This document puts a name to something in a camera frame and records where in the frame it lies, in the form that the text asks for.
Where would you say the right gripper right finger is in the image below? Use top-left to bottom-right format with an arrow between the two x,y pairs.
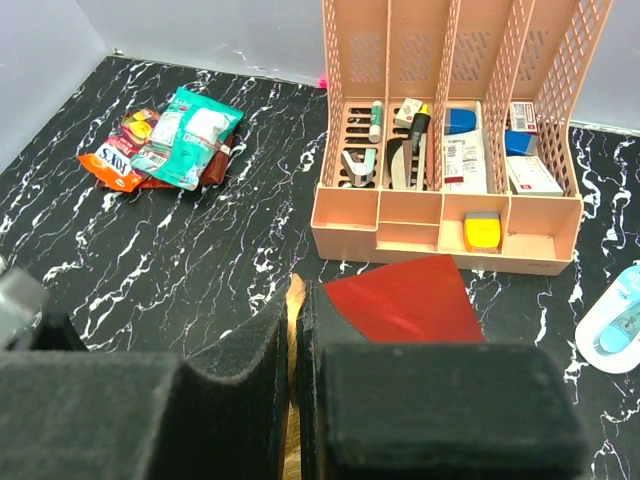
297,283 -> 589,479

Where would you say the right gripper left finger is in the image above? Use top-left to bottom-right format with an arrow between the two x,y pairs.
1,289 -> 288,479

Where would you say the red brown paper bag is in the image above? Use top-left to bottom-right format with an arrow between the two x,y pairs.
283,255 -> 485,479

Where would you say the Fox's fruits candy bag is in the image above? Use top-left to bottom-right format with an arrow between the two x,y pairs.
77,108 -> 160,193

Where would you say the red chips bag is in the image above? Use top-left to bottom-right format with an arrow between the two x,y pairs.
97,144 -> 236,190

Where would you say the teal snack bag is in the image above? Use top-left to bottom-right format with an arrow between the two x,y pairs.
131,87 -> 244,191

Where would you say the yellow grey small box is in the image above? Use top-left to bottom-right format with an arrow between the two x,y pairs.
463,212 -> 502,254

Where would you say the light blue packaged item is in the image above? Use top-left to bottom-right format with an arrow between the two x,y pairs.
575,265 -> 639,374

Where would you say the white blue box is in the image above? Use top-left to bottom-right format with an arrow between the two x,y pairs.
443,100 -> 488,194

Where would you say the white green glue stick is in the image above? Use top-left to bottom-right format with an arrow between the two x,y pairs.
368,100 -> 384,144

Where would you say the white red label box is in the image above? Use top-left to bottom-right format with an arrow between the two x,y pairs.
505,130 -> 563,197

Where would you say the black yellow marker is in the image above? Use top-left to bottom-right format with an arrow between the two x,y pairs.
402,102 -> 432,191

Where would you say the peach plastic file organizer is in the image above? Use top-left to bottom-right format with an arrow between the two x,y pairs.
311,1 -> 611,276

